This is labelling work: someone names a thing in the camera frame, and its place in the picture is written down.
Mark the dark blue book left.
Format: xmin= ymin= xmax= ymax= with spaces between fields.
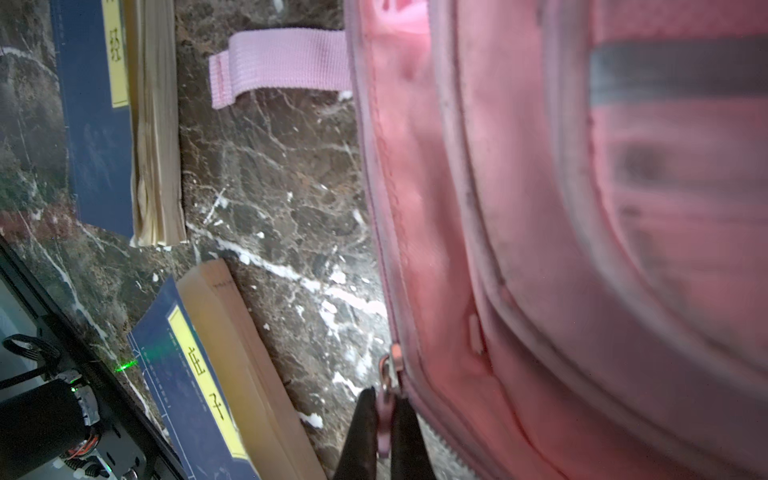
xmin=49 ymin=0 xmax=188 ymax=248

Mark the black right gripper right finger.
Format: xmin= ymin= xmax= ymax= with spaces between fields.
xmin=390 ymin=397 xmax=436 ymax=480

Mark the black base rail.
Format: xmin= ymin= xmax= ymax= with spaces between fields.
xmin=1 ymin=240 xmax=184 ymax=479

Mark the pink student backpack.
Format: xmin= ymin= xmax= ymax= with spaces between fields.
xmin=209 ymin=1 xmax=767 ymax=479

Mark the dark blue book yellow label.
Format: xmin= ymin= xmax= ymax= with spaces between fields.
xmin=128 ymin=259 xmax=326 ymax=479

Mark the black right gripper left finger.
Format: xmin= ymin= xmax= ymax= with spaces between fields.
xmin=333 ymin=387 xmax=378 ymax=480

